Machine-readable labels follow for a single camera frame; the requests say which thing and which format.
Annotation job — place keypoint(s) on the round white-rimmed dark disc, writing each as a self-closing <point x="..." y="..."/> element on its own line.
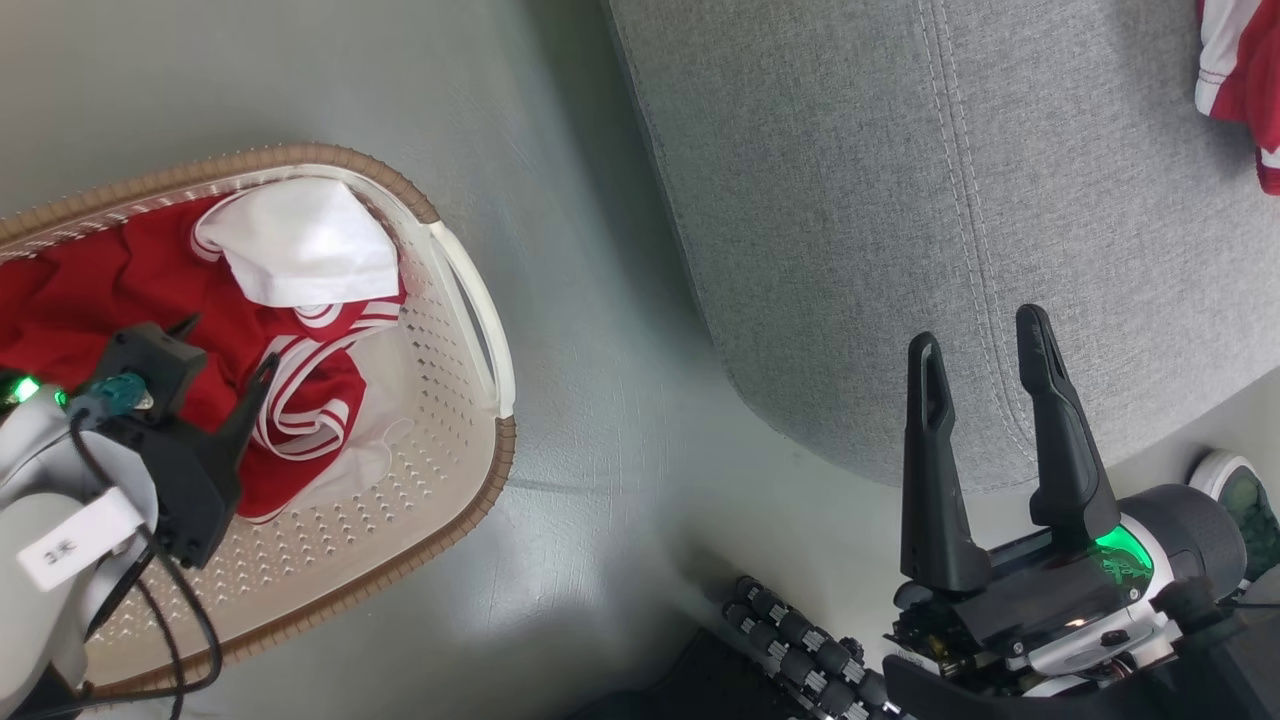
<point x="1250" y="500"/>

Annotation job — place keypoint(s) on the grey fabric sofa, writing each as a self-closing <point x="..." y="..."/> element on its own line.
<point x="900" y="220"/>

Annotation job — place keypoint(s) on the white label tag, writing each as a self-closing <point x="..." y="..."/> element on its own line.
<point x="75" y="540"/>

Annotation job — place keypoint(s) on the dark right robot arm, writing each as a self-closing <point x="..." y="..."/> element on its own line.
<point x="1230" y="660"/>

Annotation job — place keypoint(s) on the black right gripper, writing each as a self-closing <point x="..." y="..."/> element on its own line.
<point x="1060" y="600"/>

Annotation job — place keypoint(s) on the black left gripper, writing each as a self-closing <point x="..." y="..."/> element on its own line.
<point x="185" y="480"/>

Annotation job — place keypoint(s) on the red and white jersey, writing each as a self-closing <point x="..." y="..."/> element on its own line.
<point x="1245" y="70"/>

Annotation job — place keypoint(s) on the white cloth garment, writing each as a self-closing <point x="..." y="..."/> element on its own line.
<point x="300" y="240"/>

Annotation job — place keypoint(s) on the white perforated plastic laundry basket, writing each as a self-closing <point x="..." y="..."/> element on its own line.
<point x="440" y="420"/>

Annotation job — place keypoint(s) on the black roller robot wheel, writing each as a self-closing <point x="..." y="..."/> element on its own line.
<point x="800" y="640"/>

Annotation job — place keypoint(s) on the red white-striped garment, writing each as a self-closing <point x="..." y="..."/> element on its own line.
<point x="90" y="290"/>

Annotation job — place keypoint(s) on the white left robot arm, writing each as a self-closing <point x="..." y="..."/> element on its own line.
<point x="40" y="470"/>

